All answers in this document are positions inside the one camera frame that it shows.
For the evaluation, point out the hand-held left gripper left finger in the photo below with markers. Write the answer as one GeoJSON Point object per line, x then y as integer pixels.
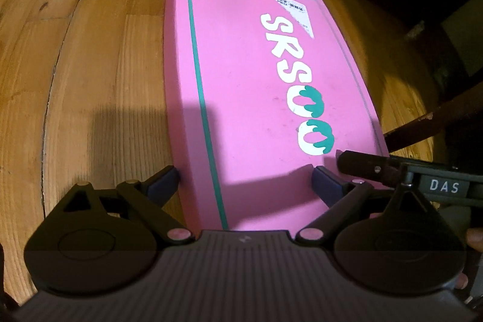
{"type": "Point", "coordinates": [165, 183]}

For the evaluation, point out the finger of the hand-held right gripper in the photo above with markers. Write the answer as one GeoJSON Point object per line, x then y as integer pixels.
{"type": "Point", "coordinates": [362, 164]}

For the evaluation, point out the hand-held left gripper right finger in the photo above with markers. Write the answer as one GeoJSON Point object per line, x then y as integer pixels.
{"type": "Point", "coordinates": [325, 185]}

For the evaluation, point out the pink box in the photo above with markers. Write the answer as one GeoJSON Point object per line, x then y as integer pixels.
{"type": "Point", "coordinates": [245, 88]}

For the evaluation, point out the person's right hand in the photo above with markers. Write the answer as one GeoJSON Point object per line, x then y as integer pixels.
{"type": "Point", "coordinates": [475, 239]}

